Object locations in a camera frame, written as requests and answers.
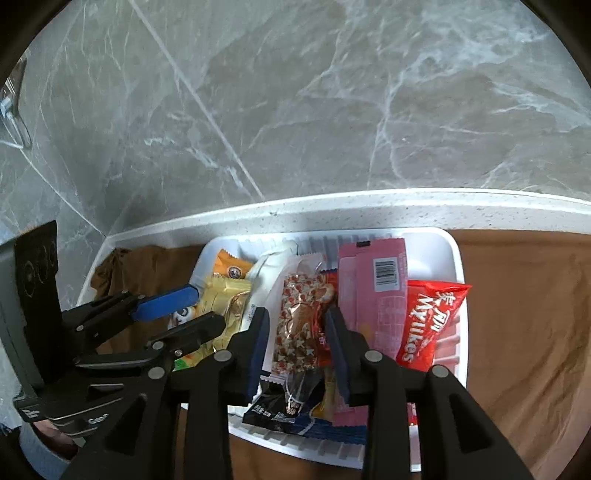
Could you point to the person's left hand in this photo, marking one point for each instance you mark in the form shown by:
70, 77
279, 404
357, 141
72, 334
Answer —
49, 431

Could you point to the grey sleeve forearm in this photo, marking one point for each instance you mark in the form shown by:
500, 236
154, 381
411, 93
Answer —
44, 461

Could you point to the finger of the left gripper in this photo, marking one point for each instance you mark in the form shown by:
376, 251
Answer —
164, 302
188, 337

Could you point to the panda cartoon snack packet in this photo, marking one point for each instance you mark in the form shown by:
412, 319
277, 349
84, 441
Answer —
181, 317

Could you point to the pink wafer snack packet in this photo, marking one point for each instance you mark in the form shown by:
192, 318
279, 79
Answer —
372, 296

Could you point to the gold foil snack packet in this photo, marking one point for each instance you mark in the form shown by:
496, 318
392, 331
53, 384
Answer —
226, 297

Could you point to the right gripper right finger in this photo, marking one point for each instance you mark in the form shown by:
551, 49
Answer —
457, 439

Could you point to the white long snack pouch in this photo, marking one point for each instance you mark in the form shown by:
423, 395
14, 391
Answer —
264, 278

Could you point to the red Mylikes chocolate bag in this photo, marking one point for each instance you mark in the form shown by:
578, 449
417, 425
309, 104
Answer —
431, 306

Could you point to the white snack packet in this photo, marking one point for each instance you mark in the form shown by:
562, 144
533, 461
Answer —
298, 264

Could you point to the brown patterned snack packet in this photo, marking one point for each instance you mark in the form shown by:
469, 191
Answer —
300, 342

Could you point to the orange cartoon snack packet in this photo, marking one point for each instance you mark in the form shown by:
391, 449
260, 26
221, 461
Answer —
224, 265

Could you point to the red white hawthorn packet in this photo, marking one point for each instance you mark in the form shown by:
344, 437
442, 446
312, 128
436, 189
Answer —
328, 291

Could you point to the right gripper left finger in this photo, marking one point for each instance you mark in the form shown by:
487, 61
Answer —
157, 408

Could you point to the white plastic tray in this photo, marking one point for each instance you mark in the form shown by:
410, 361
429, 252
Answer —
432, 254

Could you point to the brown tablecloth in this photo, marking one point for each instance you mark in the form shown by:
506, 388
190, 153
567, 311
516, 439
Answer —
529, 365

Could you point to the blue Tipo cake packet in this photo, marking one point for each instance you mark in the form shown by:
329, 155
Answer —
308, 426

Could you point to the black sesame snack packet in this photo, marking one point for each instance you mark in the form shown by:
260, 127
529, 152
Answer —
268, 411

